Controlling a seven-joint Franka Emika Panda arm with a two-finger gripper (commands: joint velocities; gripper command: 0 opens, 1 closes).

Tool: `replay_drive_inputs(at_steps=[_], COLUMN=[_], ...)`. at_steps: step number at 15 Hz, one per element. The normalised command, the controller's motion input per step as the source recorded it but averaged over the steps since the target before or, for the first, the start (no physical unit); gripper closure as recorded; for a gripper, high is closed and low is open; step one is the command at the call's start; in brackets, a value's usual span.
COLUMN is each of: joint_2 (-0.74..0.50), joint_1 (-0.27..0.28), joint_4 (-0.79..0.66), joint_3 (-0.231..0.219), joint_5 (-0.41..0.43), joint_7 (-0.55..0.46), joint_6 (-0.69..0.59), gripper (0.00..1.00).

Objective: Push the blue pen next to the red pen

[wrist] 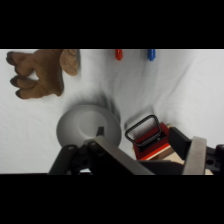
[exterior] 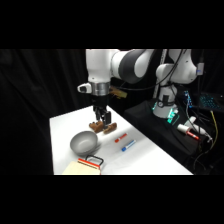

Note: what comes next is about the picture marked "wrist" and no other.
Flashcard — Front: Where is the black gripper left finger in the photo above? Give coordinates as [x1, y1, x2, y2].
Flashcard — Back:
[48, 125, 155, 176]

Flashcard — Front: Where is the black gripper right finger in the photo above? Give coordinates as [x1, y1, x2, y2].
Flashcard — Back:
[168, 125, 224, 176]

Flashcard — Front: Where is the red pen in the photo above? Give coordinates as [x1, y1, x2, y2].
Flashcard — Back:
[114, 49, 124, 62]

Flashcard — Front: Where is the blue pen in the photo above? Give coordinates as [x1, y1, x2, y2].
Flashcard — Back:
[147, 49, 157, 62]

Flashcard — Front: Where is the grey round plate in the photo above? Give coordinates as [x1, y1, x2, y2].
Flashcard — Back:
[55, 104, 123, 148]

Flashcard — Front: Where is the white tablecloth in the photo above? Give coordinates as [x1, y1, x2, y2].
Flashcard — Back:
[0, 49, 224, 175]

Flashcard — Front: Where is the brown plush moose toy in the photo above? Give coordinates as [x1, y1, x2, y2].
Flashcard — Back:
[5, 49, 81, 100]

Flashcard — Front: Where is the red block with black handle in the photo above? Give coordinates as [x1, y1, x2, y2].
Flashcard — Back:
[124, 114, 185, 165]

